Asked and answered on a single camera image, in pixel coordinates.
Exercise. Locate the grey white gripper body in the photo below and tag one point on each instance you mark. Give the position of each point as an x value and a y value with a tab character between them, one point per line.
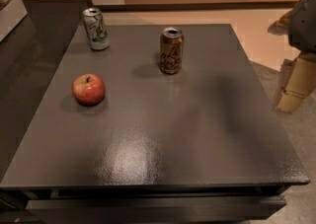
304	26

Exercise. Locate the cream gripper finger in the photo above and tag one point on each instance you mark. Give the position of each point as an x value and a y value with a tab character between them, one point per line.
297	81
280	26

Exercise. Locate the orange La Croix can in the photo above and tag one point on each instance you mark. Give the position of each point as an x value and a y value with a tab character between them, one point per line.
171	50

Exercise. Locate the white green soda can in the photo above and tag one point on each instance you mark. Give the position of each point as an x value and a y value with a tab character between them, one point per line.
95	29

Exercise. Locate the red apple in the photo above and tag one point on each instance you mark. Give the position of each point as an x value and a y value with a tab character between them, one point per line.
88	89

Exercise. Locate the dark drawer front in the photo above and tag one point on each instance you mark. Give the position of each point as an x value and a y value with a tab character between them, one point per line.
165	210

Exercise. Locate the white box on counter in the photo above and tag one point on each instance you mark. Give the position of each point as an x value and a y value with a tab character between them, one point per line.
12	12

